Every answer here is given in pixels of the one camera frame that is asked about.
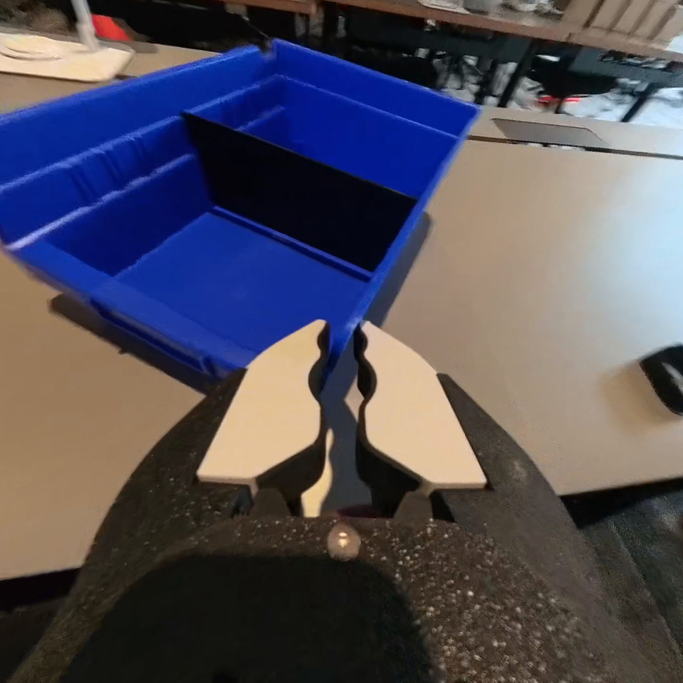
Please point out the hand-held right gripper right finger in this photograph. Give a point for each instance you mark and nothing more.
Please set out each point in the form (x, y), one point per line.
(416, 422)

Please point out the white cloth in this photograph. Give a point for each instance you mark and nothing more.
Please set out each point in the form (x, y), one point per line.
(64, 59)

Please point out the long wooden desk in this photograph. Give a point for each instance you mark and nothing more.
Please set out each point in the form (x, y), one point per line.
(480, 21)

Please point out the black bin divider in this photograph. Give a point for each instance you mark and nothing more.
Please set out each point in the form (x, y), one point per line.
(310, 203)

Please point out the blue plastic storage bin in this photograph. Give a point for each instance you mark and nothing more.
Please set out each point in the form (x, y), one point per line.
(213, 283)

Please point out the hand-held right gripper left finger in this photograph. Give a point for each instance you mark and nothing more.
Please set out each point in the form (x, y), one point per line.
(267, 422)

